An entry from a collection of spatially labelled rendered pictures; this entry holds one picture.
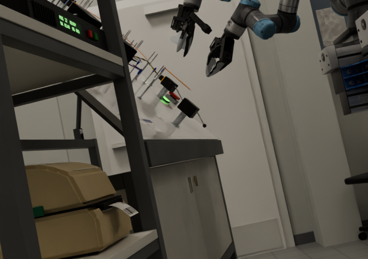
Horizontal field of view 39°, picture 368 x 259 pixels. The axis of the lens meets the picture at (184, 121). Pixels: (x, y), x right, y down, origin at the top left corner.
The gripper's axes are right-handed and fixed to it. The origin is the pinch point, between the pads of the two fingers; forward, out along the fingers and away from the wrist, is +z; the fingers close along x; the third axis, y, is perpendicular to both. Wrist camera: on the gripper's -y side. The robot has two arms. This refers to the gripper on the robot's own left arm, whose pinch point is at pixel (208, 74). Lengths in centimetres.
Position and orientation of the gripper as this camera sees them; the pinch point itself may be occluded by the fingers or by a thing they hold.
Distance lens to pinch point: 216.8
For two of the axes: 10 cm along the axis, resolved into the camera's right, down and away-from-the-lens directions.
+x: -8.7, -3.4, -3.5
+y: -1.2, -5.4, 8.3
